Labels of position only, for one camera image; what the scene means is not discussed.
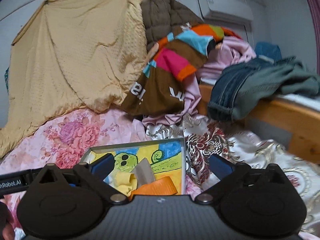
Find grey green garment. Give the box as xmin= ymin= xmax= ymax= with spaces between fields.
xmin=232 ymin=60 xmax=319 ymax=120

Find beige dotted blanket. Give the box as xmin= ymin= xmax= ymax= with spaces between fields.
xmin=1 ymin=0 xmax=147 ymax=155

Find cream maroon patterned bedsheet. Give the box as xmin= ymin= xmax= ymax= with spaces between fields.
xmin=146 ymin=114 xmax=319 ymax=239

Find colourful brown striped garment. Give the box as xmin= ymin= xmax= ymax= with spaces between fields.
xmin=121 ymin=22 xmax=238 ymax=116

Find brown quilted jacket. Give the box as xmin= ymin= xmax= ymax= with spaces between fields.
xmin=140 ymin=0 xmax=203 ymax=50

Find blue denim jeans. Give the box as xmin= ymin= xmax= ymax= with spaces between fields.
xmin=207 ymin=58 xmax=273 ymax=122

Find lilac pink garment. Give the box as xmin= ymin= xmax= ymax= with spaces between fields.
xmin=142 ymin=36 xmax=257 ymax=126

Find person left hand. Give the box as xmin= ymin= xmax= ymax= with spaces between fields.
xmin=1 ymin=202 xmax=15 ymax=240

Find cartoon picture tray box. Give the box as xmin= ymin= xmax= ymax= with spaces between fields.
xmin=81 ymin=138 xmax=186 ymax=194

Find wooden bed frame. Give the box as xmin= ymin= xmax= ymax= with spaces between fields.
xmin=197 ymin=83 xmax=320 ymax=165

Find white wall air conditioner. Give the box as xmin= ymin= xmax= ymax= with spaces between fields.
xmin=198 ymin=0 xmax=254 ymax=24

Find yellow small cloth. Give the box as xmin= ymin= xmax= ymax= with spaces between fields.
xmin=108 ymin=171 xmax=138 ymax=197

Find orange cloth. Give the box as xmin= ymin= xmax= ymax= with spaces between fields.
xmin=129 ymin=176 xmax=178 ymax=200

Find grey cloth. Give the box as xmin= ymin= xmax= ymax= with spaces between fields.
xmin=131 ymin=158 xmax=156 ymax=188

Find pink floral quilt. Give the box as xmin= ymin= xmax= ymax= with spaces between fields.
xmin=0 ymin=107 xmax=201 ymax=240

